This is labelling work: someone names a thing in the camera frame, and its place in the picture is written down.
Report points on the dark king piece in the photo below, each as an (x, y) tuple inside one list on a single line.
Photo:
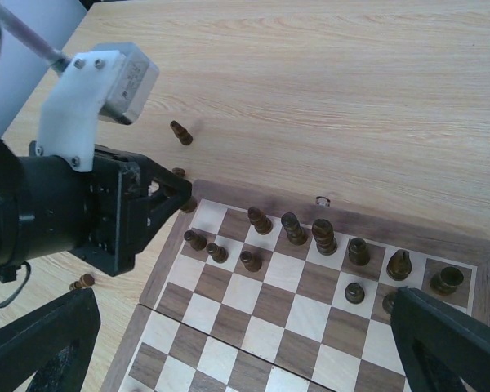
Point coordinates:
[(324, 236)]

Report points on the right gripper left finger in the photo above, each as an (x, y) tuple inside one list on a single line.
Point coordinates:
[(52, 345)]

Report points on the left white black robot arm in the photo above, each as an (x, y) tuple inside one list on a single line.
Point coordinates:
[(70, 194)]

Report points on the dark pawn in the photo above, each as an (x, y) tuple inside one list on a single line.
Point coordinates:
[(388, 302), (218, 253), (85, 281), (354, 293), (251, 261)]

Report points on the dark bishop piece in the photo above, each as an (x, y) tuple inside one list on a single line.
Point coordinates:
[(358, 251)]

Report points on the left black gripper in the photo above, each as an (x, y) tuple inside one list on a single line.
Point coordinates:
[(118, 178)]

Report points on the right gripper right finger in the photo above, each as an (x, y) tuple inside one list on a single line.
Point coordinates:
[(440, 348)]

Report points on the dark rook piece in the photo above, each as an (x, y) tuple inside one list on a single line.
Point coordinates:
[(447, 281)]

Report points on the wooden chess board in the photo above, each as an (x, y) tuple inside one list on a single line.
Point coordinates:
[(205, 326)]

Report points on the dark knight piece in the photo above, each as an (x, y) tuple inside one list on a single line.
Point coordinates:
[(399, 265)]

